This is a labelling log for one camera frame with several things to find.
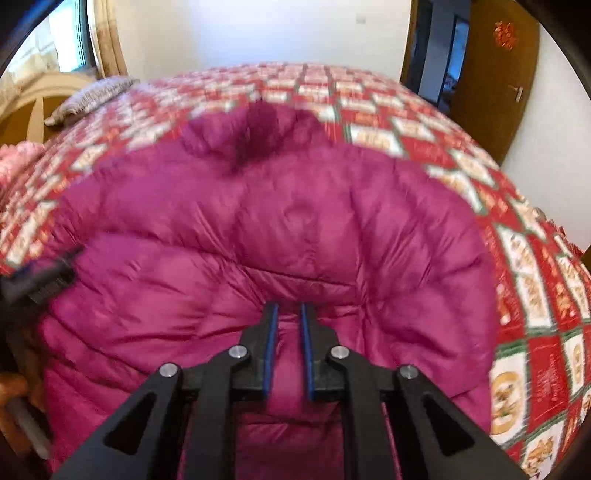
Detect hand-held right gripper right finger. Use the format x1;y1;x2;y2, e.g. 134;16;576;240
299;302;528;480

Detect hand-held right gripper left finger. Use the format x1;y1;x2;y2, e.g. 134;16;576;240
51;302;280;480

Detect magenta down jacket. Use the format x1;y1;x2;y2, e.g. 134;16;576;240
37;99;500;480

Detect pink quilt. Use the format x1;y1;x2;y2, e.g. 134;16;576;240
0;141;45;195

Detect grey striped pillow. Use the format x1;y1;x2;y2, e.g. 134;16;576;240
44;76;141;127

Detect red printed blanket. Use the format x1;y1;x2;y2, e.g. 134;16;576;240
0;62;591;480

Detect window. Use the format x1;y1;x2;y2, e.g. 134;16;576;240
7;0;98;80

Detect beige patterned curtain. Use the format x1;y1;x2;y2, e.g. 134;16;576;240
88;0;130;79

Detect brown wooden door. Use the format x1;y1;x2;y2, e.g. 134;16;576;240
450;0;541;168

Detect red paper door decoration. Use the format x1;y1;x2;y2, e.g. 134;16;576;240
492;21;519;51

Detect wooden door frame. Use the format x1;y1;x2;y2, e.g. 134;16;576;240
399;0;432;99

